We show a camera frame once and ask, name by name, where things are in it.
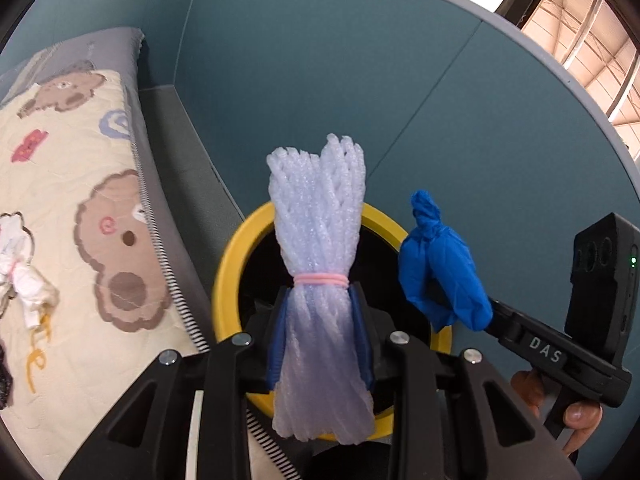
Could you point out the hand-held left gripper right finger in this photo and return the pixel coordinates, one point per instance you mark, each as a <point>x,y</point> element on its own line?
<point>364,330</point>

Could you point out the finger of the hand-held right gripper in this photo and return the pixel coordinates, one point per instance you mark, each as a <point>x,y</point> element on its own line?
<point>507,327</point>
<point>440,305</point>

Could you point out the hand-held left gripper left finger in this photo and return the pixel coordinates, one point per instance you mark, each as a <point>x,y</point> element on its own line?
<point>235,375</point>

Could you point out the blue rubber glove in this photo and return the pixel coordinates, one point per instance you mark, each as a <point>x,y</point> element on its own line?
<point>440,260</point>

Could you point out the pink rubber band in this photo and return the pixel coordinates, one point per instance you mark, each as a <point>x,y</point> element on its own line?
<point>320,279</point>

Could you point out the black bin with yellow rim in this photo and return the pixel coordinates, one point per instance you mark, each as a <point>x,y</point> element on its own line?
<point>232,270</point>

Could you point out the pale purple foam net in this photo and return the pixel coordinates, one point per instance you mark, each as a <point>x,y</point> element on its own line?
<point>320,220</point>

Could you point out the person's right hand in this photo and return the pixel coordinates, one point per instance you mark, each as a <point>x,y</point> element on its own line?
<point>582,422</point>

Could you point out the crumpled white tissue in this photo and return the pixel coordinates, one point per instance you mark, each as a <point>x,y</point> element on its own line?
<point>25,280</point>

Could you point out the dark framed window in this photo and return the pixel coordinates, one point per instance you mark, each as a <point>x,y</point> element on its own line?
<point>585,25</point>

